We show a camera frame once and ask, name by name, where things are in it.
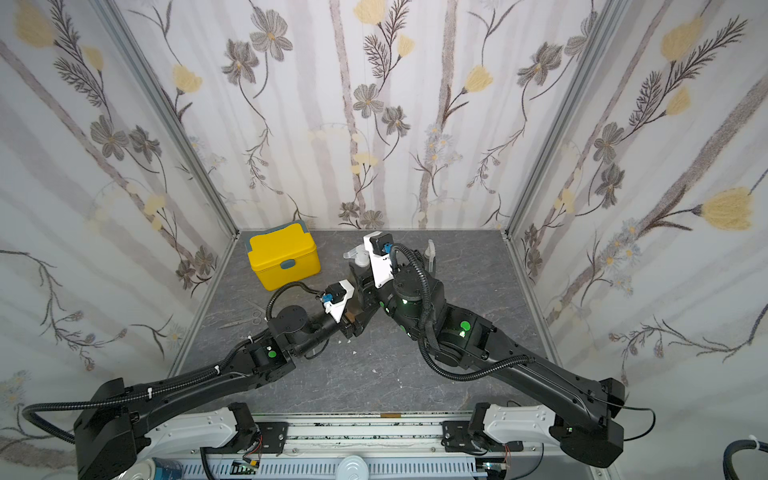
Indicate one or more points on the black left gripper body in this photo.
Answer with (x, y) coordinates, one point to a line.
(345, 327)

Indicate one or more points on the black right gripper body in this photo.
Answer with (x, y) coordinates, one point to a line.
(365, 283)

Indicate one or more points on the clear spray nozzle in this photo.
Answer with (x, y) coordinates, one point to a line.
(358, 257)

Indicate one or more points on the grey translucent spray bottle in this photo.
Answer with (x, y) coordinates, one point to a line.
(430, 257)

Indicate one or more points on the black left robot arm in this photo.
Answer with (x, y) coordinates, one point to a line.
(115, 423)

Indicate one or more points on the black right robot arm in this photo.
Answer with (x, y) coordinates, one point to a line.
(463, 346)

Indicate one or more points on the yellow plastic storage box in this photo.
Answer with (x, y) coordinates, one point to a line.
(284, 254)

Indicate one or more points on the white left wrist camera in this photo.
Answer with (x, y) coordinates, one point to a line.
(335, 297)

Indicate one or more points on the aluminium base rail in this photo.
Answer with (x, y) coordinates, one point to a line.
(512, 444)

